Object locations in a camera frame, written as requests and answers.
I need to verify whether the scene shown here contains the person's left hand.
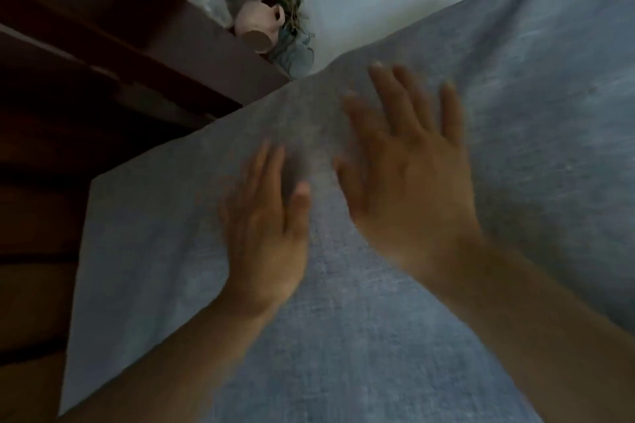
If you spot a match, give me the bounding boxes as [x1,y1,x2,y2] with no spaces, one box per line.
[218,139,314,322]

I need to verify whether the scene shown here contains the long dark wooden sofa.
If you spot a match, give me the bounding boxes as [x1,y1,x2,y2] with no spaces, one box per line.
[0,0,294,423]

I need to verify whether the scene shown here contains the long grey sofa cushion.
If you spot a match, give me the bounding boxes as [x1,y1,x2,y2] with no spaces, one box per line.
[58,0,635,423]

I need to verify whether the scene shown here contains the dried plant bundle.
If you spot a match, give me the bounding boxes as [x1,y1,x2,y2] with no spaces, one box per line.
[267,0,317,80]

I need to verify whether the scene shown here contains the person's left forearm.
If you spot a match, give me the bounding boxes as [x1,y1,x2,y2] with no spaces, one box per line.
[57,296,278,423]

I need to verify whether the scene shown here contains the pink ceramic cup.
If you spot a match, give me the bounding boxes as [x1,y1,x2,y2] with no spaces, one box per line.
[233,1,287,56]

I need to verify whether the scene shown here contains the person's right hand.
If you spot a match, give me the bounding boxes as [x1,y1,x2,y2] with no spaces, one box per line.
[331,60,486,288]

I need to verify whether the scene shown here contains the person's right forearm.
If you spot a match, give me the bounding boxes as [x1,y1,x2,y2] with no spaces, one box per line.
[421,238,635,423]

